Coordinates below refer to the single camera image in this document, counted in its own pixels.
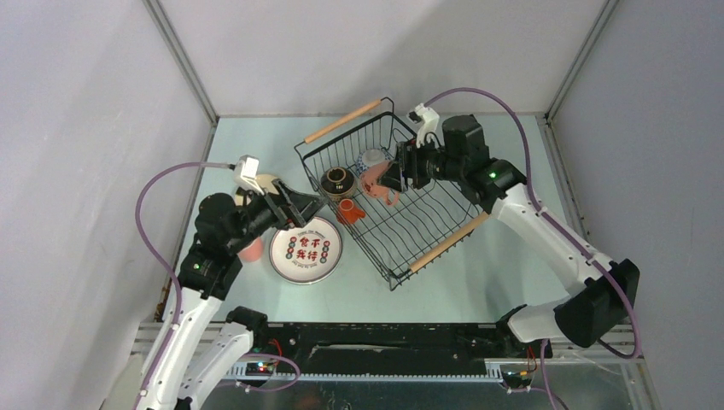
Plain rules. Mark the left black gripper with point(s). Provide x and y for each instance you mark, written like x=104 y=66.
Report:
x=302 y=208

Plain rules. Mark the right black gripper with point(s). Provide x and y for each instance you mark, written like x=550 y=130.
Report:
x=405 y=166

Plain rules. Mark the large pink cup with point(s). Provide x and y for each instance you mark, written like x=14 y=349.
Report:
x=369 y=182

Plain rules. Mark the orange cup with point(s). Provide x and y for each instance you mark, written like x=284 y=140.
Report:
x=348 y=213

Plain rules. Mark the Just To Eat plate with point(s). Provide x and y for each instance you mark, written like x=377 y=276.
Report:
x=306 y=255

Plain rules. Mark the small pink cup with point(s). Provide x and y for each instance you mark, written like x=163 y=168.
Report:
x=253 y=252

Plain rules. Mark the cream plate with plum blossom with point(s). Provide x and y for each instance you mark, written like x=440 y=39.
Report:
x=264 y=180

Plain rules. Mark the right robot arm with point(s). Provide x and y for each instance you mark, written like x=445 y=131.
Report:
x=601 y=292

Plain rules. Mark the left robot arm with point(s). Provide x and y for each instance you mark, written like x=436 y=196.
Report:
x=172 y=377

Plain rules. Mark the blue white patterned cup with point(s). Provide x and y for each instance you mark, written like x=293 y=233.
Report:
x=369 y=158

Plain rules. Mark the dark brown glazed bowl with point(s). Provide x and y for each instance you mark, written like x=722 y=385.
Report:
x=338 y=183

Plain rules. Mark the left controller board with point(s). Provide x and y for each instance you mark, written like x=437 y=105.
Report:
x=259 y=369

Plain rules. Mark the controller board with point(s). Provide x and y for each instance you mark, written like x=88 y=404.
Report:
x=518 y=381
x=259 y=369

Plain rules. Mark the right controller board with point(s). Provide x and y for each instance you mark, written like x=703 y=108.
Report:
x=518 y=381

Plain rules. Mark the black wire dish rack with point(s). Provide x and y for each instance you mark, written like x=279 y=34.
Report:
x=391 y=237

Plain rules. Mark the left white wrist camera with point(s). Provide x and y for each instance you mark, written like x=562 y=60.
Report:
x=245 y=173

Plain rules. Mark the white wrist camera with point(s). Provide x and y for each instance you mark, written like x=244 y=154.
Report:
x=245 y=173
x=427 y=120

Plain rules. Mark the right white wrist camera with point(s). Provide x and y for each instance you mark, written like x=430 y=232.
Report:
x=427 y=120

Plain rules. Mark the left wooden rack handle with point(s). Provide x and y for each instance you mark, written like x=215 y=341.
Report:
x=342 y=121

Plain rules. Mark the wooden rack handle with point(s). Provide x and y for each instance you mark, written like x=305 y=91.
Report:
x=457 y=236
x=342 y=121

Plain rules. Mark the right wooden rack handle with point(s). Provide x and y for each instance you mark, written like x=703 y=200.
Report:
x=457 y=236

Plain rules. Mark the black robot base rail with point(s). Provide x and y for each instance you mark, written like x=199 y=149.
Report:
x=395 y=350

